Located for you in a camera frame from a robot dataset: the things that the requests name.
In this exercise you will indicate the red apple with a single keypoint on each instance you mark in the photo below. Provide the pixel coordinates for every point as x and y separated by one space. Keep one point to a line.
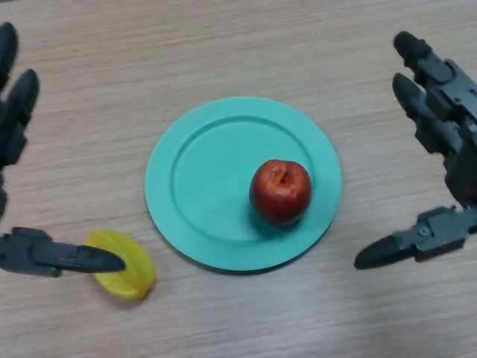
280 192

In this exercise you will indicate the yellow starfruit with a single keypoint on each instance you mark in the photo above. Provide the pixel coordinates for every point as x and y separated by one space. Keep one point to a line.
128 261

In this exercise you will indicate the green round plate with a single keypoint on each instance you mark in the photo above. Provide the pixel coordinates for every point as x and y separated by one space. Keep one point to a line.
208 186

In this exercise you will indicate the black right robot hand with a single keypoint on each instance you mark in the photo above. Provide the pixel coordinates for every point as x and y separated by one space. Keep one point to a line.
451 123

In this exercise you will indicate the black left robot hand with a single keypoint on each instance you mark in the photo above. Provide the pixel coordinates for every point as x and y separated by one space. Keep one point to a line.
15 119

